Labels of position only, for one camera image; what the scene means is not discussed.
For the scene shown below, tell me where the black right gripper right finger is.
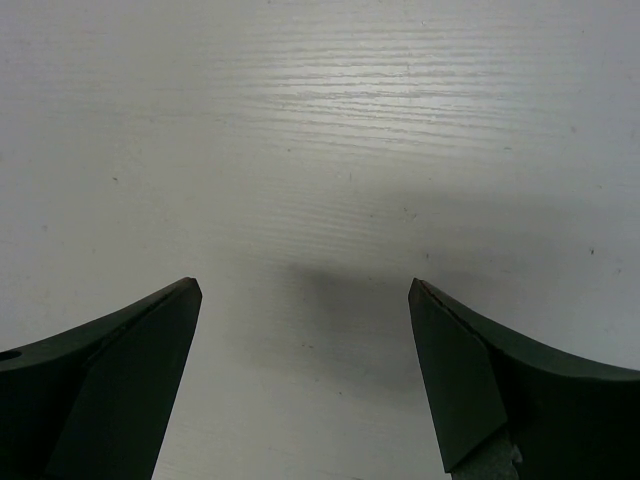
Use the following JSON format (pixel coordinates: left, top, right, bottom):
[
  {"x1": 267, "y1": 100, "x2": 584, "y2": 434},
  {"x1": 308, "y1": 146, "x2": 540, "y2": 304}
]
[{"x1": 408, "y1": 279, "x2": 639, "y2": 479}]

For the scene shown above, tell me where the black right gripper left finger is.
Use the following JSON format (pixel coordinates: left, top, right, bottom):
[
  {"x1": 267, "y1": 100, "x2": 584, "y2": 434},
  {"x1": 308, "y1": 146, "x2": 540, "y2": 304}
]
[{"x1": 1, "y1": 277, "x2": 202, "y2": 479}]

